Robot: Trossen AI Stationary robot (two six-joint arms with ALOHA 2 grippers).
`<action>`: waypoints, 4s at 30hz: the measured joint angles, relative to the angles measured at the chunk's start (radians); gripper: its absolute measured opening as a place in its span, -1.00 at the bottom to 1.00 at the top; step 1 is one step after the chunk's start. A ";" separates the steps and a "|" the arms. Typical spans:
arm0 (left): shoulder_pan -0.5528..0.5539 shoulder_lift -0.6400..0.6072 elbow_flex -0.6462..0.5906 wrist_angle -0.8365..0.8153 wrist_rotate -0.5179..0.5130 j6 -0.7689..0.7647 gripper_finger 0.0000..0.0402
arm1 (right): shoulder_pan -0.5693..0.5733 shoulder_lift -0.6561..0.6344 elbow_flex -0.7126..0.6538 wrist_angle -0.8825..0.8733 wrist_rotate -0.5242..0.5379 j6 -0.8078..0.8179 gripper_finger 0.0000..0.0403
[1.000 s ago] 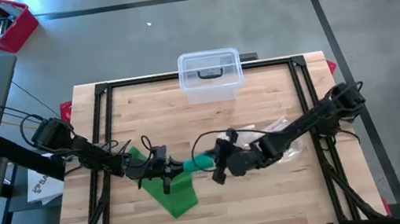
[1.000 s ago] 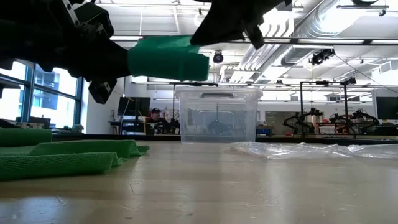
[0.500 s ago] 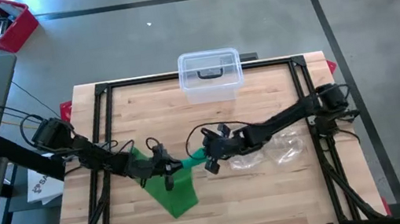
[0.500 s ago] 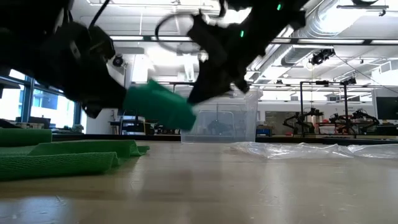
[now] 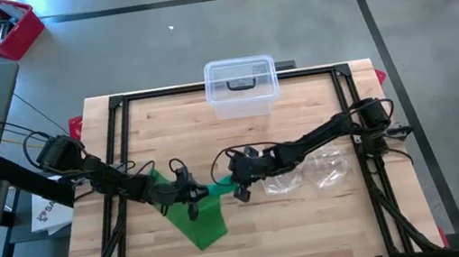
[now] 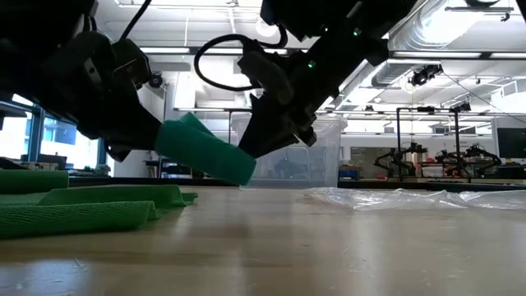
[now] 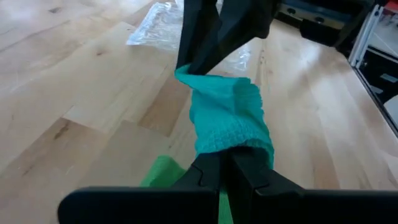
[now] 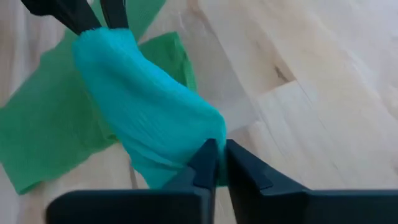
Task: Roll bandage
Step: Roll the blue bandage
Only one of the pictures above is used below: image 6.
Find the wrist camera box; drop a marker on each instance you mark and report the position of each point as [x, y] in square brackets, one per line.
[131, 61]
[263, 70]

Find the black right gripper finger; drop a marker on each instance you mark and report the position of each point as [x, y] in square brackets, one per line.
[267, 127]
[304, 136]

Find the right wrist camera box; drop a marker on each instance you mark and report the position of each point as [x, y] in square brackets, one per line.
[263, 70]

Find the ceiling light strip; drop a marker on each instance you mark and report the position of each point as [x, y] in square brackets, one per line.
[164, 50]

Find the black ceiling camera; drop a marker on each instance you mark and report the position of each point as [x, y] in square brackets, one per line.
[425, 74]

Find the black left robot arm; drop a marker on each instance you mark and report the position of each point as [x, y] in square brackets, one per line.
[33, 41]

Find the black background robot frame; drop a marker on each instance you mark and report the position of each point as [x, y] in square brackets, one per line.
[456, 135]

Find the black monitor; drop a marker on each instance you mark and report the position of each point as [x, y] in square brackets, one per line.
[511, 143]

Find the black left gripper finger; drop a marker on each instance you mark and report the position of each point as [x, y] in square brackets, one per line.
[131, 149]
[139, 121]

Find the light green bandage strip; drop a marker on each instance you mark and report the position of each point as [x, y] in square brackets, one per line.
[82, 218]

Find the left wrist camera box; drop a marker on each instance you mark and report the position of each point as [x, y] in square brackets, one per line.
[131, 61]

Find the silver ventilation duct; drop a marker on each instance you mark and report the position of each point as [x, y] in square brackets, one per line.
[435, 24]

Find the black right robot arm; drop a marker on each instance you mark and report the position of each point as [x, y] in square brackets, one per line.
[370, 16]

